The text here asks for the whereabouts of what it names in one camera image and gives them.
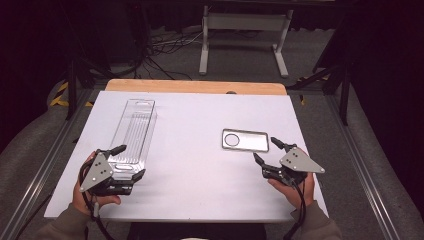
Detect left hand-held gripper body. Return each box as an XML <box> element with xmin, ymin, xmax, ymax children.
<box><xmin>78</xmin><ymin>149</ymin><xmax>136</xmax><ymax>197</ymax></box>

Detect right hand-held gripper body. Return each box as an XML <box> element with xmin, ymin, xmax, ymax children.
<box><xmin>262</xmin><ymin>143</ymin><xmax>326</xmax><ymax>188</ymax></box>

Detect grey container lid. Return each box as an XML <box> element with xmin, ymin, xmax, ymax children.
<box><xmin>221</xmin><ymin>128</ymin><xmax>270</xmax><ymax>154</ymax></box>

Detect clear plastic packaging tray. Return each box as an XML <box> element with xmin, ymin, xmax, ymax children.
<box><xmin>107</xmin><ymin>98</ymin><xmax>158</xmax><ymax>181</ymax></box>

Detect person's right hand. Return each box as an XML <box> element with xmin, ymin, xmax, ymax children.
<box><xmin>267</xmin><ymin>148</ymin><xmax>316</xmax><ymax>210</ymax></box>

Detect person's left hand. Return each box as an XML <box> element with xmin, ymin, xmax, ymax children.
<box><xmin>72</xmin><ymin>151</ymin><xmax>122</xmax><ymax>216</ymax></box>

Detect white table cover board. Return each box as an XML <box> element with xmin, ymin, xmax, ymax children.
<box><xmin>43</xmin><ymin>90</ymin><xmax>329</xmax><ymax>224</ymax></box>

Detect black metal stand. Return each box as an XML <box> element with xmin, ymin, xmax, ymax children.
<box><xmin>64</xmin><ymin>56</ymin><xmax>114</xmax><ymax>121</ymax></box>
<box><xmin>287</xmin><ymin>63</ymin><xmax>351</xmax><ymax>127</ymax></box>

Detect yellow black floor tape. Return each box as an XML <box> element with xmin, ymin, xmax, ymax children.
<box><xmin>49</xmin><ymin>81</ymin><xmax>95</xmax><ymax>108</ymax></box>

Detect grey metal stand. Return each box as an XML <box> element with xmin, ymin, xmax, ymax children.
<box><xmin>198</xmin><ymin>4</ymin><xmax>295</xmax><ymax>79</ymax></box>

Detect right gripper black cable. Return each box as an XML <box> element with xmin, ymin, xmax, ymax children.
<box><xmin>283</xmin><ymin>179</ymin><xmax>308</xmax><ymax>240</ymax></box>

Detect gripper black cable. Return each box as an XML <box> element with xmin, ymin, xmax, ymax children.
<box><xmin>79</xmin><ymin>159</ymin><xmax>116</xmax><ymax>240</ymax></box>
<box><xmin>283</xmin><ymin>179</ymin><xmax>308</xmax><ymax>240</ymax></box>

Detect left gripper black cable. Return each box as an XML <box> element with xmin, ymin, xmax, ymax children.
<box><xmin>79</xmin><ymin>159</ymin><xmax>116</xmax><ymax>240</ymax></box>

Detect aluminium floor rail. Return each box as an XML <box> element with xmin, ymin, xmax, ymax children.
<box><xmin>0</xmin><ymin>89</ymin><xmax>98</xmax><ymax>240</ymax></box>
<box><xmin>324</xmin><ymin>94</ymin><xmax>401</xmax><ymax>240</ymax></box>

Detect black floor cables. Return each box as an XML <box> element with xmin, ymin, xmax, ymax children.
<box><xmin>146</xmin><ymin>28</ymin><xmax>204</xmax><ymax>81</ymax></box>

